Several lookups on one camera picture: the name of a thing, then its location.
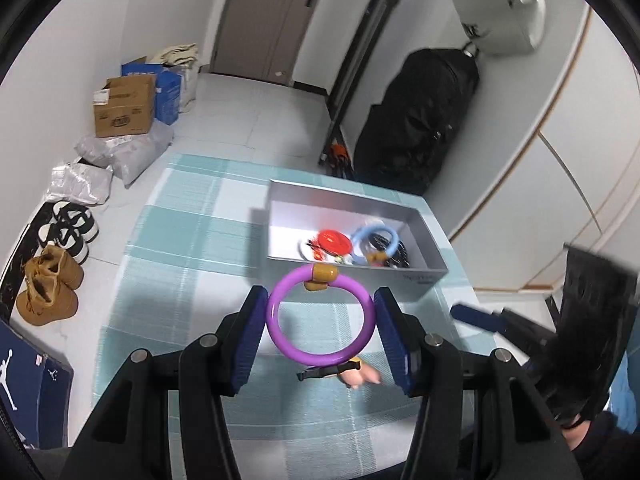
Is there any black bead bracelet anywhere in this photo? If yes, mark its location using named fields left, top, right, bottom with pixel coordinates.
left=367, top=229, right=397, bottom=256

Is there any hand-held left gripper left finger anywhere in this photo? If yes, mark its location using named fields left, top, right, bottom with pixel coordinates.
left=72, top=285, right=271, bottom=480

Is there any light blue plastic ring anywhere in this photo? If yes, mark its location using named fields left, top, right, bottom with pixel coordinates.
left=350, top=224, right=401, bottom=266

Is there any pig figure charm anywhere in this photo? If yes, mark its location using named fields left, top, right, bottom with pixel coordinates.
left=296, top=360, right=383, bottom=390

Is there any blue shoe box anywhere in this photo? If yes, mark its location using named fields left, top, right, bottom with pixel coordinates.
left=0, top=317, right=48, bottom=448
left=37, top=355, right=75, bottom=451

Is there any red round badge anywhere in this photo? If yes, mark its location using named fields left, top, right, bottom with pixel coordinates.
left=314, top=230, right=353, bottom=256

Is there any orange black tool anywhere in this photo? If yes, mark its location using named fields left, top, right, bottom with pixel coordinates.
left=320, top=142, right=353, bottom=178

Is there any white round badge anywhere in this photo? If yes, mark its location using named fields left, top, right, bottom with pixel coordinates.
left=298, top=237, right=326, bottom=263

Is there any grey plastic parcel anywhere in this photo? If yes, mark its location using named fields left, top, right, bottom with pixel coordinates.
left=46, top=161, right=114, bottom=206
left=112, top=121, right=176, bottom=188
left=74, top=135, right=123, bottom=168

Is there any black luggage bag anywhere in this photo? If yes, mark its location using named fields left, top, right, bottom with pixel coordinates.
left=352, top=47, right=481, bottom=196

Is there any grey-brown door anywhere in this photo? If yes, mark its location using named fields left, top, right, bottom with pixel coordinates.
left=210, top=0, right=333, bottom=86

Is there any blue cardboard box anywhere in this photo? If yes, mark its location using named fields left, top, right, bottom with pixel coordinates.
left=121, top=56, right=166, bottom=80

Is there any teal plaid tablecloth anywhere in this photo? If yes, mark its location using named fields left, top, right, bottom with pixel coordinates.
left=92, top=152, right=481, bottom=480

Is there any white wardrobe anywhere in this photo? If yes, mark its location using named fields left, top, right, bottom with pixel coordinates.
left=447, top=5, right=640, bottom=296

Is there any brown suede boot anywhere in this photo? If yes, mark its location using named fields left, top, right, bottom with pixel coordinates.
left=16, top=272, right=79, bottom=322
left=25, top=245, right=85, bottom=291

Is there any light blue cloth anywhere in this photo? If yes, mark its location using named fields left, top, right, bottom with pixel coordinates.
left=607, top=350, right=640, bottom=416

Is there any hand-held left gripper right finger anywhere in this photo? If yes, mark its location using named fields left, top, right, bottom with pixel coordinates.
left=372, top=287, right=583, bottom=480

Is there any black spiral hair tie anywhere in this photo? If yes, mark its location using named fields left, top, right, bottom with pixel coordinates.
left=382, top=242, right=412, bottom=268

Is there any purple plastic ring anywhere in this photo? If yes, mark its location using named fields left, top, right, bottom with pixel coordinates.
left=266, top=264, right=375, bottom=367

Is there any brown cardboard box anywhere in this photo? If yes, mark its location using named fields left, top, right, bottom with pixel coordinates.
left=92, top=75, right=157, bottom=138

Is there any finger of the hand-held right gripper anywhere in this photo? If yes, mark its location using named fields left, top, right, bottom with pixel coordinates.
left=450, top=302, right=553, bottom=356

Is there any black white sneaker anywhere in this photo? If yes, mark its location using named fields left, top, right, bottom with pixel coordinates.
left=37, top=220, right=91, bottom=264
left=50, top=201, right=101, bottom=241

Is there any person's right forearm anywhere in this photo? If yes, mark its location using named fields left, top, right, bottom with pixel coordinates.
left=560, top=407, right=640, bottom=480

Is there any white hanging bag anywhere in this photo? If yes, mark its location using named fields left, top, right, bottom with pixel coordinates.
left=441, top=0, right=547, bottom=56

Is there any grey metal tray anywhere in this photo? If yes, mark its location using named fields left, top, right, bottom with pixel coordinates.
left=266, top=178, right=447, bottom=286

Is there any white tote bag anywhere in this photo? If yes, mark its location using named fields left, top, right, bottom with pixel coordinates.
left=160, top=42, right=202, bottom=113

